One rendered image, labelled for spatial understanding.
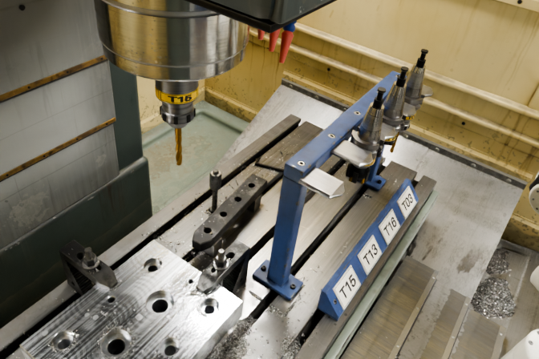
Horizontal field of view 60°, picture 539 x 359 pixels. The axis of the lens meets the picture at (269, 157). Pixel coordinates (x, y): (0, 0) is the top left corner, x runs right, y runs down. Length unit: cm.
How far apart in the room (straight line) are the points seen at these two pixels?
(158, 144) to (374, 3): 96
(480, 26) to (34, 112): 113
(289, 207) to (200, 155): 102
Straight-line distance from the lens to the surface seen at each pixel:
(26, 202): 113
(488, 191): 158
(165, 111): 57
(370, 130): 88
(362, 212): 122
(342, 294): 99
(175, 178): 173
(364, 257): 106
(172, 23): 45
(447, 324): 131
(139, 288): 91
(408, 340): 123
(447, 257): 146
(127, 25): 46
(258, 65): 183
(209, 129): 197
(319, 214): 119
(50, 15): 97
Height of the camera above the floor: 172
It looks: 38 degrees down
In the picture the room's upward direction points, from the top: 7 degrees clockwise
